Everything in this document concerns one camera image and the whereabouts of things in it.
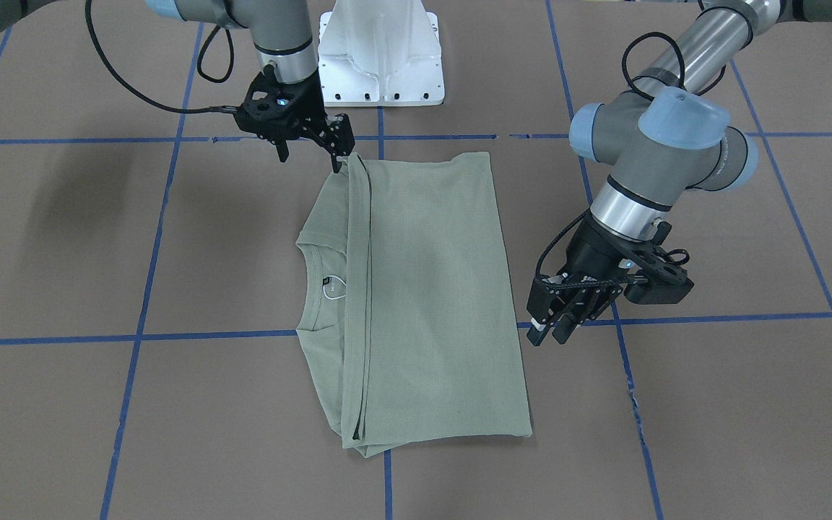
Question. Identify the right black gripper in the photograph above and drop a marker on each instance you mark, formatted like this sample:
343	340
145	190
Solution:
309	102

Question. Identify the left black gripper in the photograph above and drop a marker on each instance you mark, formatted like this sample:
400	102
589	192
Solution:
592	253

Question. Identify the olive green long-sleeve shirt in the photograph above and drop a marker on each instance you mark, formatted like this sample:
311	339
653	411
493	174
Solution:
408	327

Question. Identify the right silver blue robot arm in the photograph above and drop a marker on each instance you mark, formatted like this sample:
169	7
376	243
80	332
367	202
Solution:
280	33

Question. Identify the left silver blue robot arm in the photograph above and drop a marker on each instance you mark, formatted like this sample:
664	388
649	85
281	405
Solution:
661	137

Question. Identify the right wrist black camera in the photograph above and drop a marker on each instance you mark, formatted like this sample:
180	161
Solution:
254	115

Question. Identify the wrist black camera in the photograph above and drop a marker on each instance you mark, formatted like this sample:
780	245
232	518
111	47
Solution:
661	277
254	115

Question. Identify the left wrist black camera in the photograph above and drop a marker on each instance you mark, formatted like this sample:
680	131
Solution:
661	277

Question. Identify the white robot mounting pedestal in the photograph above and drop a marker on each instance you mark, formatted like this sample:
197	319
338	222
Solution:
380	54

